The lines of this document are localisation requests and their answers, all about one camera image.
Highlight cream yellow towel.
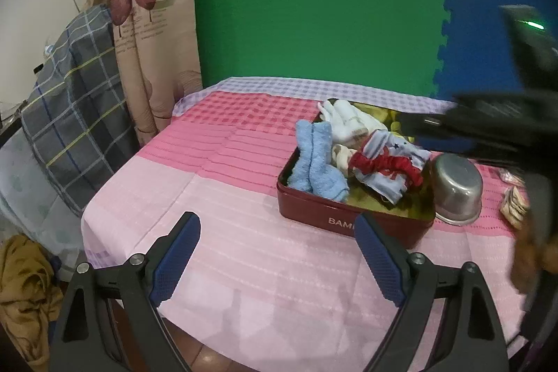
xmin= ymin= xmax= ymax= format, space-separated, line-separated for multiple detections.
xmin=499 ymin=169 xmax=530 ymax=230

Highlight red and grey satin cloth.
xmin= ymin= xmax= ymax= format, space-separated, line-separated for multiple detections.
xmin=348 ymin=129 xmax=431 ymax=205

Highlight mustard yellow cloth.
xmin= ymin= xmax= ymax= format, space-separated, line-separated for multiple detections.
xmin=1 ymin=234 xmax=63 ymax=371

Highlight grey plaid blanket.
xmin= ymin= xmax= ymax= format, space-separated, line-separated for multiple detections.
xmin=22 ymin=5 xmax=139 ymax=214

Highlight blue foam mat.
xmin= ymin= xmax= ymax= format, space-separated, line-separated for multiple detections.
xmin=434 ymin=0 xmax=557 ymax=100

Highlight floral beige curtain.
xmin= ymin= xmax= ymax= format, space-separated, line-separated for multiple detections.
xmin=87 ymin=0 xmax=202 ymax=144

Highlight yellow soft toy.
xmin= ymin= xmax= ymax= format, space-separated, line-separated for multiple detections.
xmin=385 ymin=109 xmax=415 ymax=144

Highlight person right hand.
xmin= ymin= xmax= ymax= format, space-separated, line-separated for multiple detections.
xmin=510 ymin=211 xmax=558 ymax=295

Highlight light blue fuzzy socks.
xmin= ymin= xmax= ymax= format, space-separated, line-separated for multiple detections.
xmin=287 ymin=120 xmax=349 ymax=202

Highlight steel bowl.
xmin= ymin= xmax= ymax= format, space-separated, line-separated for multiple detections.
xmin=431 ymin=153 xmax=483 ymax=226

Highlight red tin box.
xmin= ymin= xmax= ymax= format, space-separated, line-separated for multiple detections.
xmin=277 ymin=101 xmax=434 ymax=248

